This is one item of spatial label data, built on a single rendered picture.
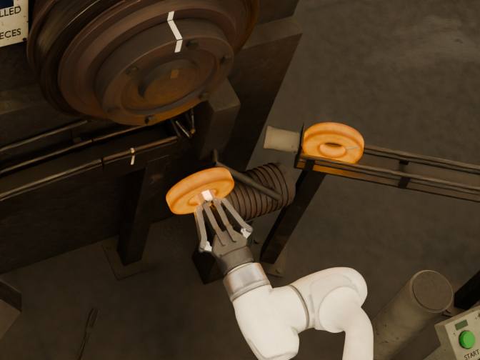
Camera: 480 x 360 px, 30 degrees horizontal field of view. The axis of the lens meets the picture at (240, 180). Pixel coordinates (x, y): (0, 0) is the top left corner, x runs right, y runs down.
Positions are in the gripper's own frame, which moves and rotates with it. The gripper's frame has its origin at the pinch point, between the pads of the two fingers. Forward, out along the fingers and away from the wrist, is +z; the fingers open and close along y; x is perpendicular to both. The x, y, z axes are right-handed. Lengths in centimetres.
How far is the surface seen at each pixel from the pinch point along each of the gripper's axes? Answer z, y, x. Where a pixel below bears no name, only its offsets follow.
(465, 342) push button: -52, 53, -21
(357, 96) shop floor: 47, 102, -87
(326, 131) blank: 6.9, 38.7, -7.1
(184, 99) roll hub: 13.3, -1.7, 17.8
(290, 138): 11.0, 32.9, -15.0
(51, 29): 25, -27, 36
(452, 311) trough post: -37, 91, -82
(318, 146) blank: 6.2, 38.5, -14.0
